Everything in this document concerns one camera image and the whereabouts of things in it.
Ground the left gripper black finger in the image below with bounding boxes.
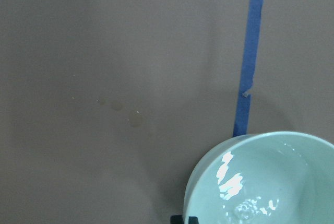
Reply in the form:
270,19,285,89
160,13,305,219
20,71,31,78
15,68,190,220
170,215,198,224

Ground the mint green bowl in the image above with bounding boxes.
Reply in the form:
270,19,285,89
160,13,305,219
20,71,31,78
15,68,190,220
183,132,333,223

